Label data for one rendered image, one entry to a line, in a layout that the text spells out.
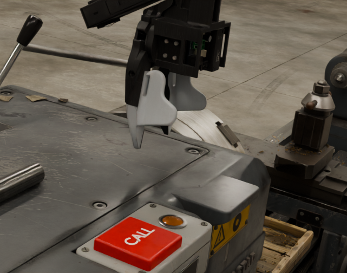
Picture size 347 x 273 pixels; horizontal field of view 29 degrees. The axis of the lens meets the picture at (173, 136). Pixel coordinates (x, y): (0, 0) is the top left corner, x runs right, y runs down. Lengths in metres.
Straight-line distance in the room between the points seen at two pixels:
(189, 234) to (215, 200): 0.09
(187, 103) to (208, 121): 0.28
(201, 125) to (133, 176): 0.31
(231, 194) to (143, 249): 0.19
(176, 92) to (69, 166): 0.15
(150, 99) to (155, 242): 0.19
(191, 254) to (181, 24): 0.24
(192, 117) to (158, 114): 0.33
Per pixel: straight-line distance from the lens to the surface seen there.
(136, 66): 0.73
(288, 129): 2.25
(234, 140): 1.12
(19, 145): 0.84
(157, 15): 0.75
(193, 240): 0.65
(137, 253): 0.60
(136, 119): 0.75
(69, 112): 0.96
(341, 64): 2.16
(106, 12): 0.78
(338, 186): 1.62
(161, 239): 0.62
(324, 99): 1.61
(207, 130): 1.06
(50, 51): 1.00
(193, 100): 0.80
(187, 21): 0.73
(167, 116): 0.74
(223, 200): 0.74
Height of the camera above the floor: 1.57
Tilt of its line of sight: 20 degrees down
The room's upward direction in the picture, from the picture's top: 7 degrees clockwise
